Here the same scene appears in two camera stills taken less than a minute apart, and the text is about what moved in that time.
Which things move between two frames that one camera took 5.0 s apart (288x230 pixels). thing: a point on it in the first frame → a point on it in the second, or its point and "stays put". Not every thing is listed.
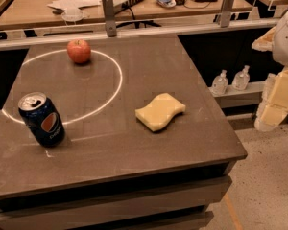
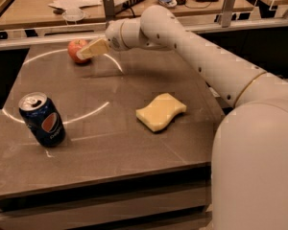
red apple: x=79 y=51 stays put
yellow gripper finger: x=281 y=96 → x=121 y=34
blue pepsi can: x=42 y=118 stays put
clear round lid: x=72 y=14 stays put
